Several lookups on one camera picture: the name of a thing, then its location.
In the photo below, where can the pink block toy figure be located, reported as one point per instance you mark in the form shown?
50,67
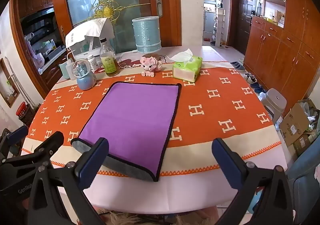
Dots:
150,65

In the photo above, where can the blue snow globe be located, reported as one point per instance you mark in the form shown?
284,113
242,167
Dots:
83,76

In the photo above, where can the white sneakers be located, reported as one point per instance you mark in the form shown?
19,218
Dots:
250,77

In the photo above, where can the white countertop appliance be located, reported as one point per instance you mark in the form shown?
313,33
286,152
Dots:
82,49

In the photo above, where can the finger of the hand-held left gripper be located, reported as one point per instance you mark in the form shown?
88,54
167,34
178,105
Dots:
17,135
53,141

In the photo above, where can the white shoe rack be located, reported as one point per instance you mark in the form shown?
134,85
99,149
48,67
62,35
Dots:
218,27

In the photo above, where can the green tissue pack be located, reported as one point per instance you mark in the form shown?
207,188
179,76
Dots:
186,69

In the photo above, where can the small teal bottle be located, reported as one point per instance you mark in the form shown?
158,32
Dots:
64,70

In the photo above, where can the purple towel with black edge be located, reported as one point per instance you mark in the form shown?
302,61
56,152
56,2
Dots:
135,120

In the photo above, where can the open cardboard box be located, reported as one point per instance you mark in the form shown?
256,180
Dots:
296,120

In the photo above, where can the grey plastic stool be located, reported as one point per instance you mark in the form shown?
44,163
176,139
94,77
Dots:
273,101

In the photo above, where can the closed cardboard box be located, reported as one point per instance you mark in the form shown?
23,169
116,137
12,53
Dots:
301,144

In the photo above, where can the dark entrance door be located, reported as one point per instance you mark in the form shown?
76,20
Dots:
243,25

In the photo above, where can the glass bottle with yellow liquid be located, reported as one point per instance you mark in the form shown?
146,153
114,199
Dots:
109,61

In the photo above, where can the blue shoes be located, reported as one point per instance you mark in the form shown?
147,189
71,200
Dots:
257,87

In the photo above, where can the wooden wall cabinet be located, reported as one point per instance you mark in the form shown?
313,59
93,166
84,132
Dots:
282,50

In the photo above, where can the blue cylindrical table lamp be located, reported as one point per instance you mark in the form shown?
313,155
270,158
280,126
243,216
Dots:
146,32

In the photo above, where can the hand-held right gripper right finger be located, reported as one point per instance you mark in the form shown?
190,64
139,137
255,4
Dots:
228,165

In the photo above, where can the white pill bottle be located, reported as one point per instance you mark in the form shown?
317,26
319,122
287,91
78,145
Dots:
93,63

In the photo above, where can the blue slippers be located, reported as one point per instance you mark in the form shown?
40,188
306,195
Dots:
237,66

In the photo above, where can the teal fabric chair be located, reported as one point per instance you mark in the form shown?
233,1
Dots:
306,182

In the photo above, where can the white cloth cover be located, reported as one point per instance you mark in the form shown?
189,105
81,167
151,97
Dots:
87,30

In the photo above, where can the orange patterned tablecloth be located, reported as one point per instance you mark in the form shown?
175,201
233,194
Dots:
212,110

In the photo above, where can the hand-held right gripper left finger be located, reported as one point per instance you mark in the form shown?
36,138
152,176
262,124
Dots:
92,163

